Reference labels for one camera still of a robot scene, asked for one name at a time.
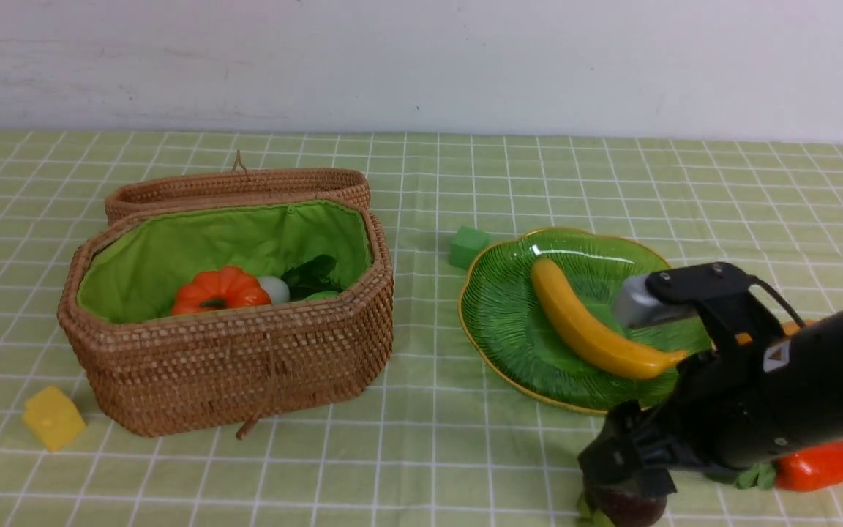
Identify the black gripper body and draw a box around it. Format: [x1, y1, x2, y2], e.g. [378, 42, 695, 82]
[578, 351, 817, 499]

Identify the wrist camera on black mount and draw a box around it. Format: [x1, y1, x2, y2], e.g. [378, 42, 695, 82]
[612, 261, 783, 336]

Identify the yellow orange toy mango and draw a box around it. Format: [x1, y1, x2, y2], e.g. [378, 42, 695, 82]
[702, 317, 815, 356]

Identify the yellow toy banana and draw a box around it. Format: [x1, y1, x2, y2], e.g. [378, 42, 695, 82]
[530, 257, 689, 380]

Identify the white toy radish with leaves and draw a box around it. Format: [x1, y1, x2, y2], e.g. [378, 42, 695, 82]
[258, 255, 342, 304]

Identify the green glass leaf plate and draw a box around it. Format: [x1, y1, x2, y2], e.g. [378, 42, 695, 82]
[458, 227, 712, 414]

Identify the green toy cucumber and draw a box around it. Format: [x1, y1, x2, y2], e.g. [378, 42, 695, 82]
[304, 291, 340, 302]

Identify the green foam cube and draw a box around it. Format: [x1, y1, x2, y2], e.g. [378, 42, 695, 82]
[448, 225, 490, 270]

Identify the orange toy pumpkin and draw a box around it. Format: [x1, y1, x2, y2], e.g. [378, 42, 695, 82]
[170, 266, 272, 316]

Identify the woven wicker basket green lining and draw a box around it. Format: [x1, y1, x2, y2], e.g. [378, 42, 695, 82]
[57, 195, 395, 440]

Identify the woven wicker basket lid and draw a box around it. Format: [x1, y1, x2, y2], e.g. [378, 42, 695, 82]
[104, 152, 372, 225]

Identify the orange toy carrot with leaves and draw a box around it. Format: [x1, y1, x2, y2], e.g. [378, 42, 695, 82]
[707, 441, 843, 493]

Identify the yellow foam cube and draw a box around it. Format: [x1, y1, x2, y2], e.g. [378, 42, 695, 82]
[21, 386, 87, 452]

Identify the green checkered tablecloth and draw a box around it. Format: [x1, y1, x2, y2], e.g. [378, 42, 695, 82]
[0, 130, 843, 526]

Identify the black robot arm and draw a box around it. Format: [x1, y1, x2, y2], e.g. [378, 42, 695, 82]
[578, 261, 843, 499]

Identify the dark purple toy mangosteen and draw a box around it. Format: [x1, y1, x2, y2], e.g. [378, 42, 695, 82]
[577, 490, 668, 526]

